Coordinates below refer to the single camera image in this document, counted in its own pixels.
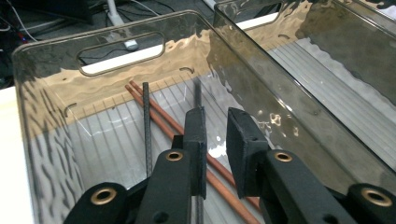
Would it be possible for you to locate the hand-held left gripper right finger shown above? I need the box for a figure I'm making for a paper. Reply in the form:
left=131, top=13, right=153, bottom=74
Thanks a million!
left=226, top=106, right=270, bottom=199

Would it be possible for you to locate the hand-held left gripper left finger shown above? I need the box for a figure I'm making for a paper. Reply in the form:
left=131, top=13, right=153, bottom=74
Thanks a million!
left=172, top=106, right=208, bottom=200

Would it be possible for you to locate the black chopstick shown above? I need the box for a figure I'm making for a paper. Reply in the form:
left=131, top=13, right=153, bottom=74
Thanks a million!
left=142, top=81, right=154, bottom=179
left=192, top=77, right=205, bottom=224

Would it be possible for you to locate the translucent brown plastic bin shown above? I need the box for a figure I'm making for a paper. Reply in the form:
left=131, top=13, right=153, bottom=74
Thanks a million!
left=11, top=8, right=396, bottom=224
left=213, top=0, right=396, bottom=171

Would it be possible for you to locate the white desk frame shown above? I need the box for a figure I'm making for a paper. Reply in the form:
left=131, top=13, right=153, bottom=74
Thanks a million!
left=106, top=0, right=139, bottom=52

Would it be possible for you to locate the tangle of floor cables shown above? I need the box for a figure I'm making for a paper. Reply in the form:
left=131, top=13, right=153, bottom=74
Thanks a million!
left=0, top=0, right=176, bottom=63

